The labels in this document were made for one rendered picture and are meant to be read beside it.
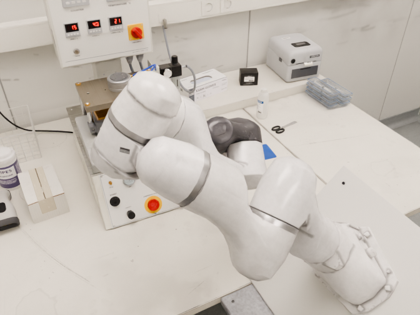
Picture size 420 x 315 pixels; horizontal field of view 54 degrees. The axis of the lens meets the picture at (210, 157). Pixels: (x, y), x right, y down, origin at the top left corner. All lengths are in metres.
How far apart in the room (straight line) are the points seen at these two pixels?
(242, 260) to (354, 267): 0.31
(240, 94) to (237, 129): 1.01
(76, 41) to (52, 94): 0.55
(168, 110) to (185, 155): 0.09
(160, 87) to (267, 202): 0.29
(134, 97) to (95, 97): 0.68
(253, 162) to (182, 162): 0.37
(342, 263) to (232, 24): 1.47
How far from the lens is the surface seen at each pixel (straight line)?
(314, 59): 2.17
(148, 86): 0.71
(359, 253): 1.02
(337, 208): 1.16
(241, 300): 1.22
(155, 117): 0.72
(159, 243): 1.35
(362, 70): 2.94
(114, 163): 0.76
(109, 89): 1.43
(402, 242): 1.09
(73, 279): 1.32
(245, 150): 1.03
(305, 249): 0.91
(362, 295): 1.05
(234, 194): 0.72
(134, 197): 1.39
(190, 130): 0.88
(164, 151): 0.68
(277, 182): 0.79
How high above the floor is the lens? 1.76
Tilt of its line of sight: 38 degrees down
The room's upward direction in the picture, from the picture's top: straight up
